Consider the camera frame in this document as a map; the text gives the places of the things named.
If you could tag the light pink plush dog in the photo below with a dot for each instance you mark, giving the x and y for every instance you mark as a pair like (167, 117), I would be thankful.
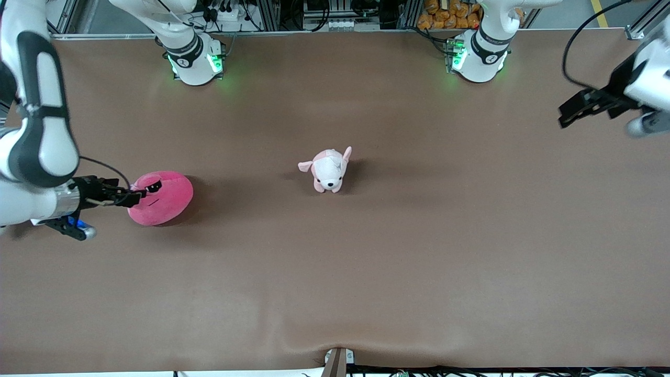
(327, 170)

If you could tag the metal table edge bracket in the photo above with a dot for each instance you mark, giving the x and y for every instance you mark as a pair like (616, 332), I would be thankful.
(337, 361)

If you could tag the white power strip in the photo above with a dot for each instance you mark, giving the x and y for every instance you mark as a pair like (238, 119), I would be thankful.
(230, 13)

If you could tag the orange items heap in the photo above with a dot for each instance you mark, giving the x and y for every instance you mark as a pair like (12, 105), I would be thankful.
(445, 13)

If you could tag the brown table cover mat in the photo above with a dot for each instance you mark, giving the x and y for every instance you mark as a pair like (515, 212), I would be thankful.
(335, 272)

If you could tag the aluminium frame profile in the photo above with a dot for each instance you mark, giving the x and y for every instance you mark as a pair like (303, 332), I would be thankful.
(639, 29)
(68, 15)

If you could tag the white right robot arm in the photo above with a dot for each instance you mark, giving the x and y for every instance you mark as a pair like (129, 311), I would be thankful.
(47, 131)

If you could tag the hot pink round plush toy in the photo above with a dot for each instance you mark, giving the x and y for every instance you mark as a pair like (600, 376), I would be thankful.
(167, 204)

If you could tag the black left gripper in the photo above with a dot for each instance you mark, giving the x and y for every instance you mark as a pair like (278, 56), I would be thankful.
(619, 84)

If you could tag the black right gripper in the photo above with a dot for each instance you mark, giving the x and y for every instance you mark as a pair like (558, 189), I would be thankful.
(89, 191)

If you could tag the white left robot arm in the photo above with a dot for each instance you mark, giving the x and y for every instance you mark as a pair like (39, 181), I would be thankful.
(654, 73)

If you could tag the aluminium table edge rail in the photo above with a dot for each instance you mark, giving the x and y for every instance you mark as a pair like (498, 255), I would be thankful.
(314, 33)

